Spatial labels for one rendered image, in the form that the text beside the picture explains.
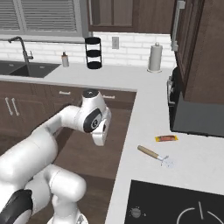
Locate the white paper towel roll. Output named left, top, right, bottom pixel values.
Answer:
left=146, top=42, right=164, bottom=74

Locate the black three-tier stand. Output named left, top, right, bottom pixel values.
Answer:
left=84, top=36, right=103, bottom=70

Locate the dark sink basin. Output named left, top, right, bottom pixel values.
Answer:
left=0, top=59, right=61, bottom=79

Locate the black hob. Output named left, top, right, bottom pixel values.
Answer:
left=123, top=179, right=224, bottom=224

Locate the tall dark brown cupboard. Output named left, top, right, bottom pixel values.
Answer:
left=170, top=0, right=224, bottom=105

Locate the dark grey tap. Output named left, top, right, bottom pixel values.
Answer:
left=7, top=36, right=34, bottom=77

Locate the orange and yellow snack bar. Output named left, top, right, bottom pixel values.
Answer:
left=154, top=134, right=179, bottom=144

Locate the grey wall socket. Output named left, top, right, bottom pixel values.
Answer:
left=111, top=36, right=121, bottom=50

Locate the grey hob knob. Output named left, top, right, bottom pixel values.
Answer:
left=129, top=206, right=143, bottom=220

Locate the white soap dispenser bottle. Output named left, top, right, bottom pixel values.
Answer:
left=60, top=51, right=70, bottom=68

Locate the black countertop oven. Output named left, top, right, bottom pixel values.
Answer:
left=166, top=66, right=224, bottom=138

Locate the long silver cupboard handle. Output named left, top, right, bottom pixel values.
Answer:
left=171, top=0, right=186, bottom=53

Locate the silver cupboard door handle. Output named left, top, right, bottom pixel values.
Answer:
left=10, top=97, right=20, bottom=117
left=4, top=96, right=14, bottom=116

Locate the dark brown wall cupboard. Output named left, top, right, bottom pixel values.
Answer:
left=87, top=0, right=177, bottom=34

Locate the brown drawer front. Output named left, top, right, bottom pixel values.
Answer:
left=48, top=84, right=85, bottom=107
left=98, top=88, right=137, bottom=111

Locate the brown cupboard door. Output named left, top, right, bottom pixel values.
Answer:
left=0, top=80, right=14, bottom=137
left=11, top=82, right=51, bottom=138

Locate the window with grey blinds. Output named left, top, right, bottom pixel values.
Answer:
left=0, top=0, right=90, bottom=45

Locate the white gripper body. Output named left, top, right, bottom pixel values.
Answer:
left=92, top=120, right=111, bottom=147

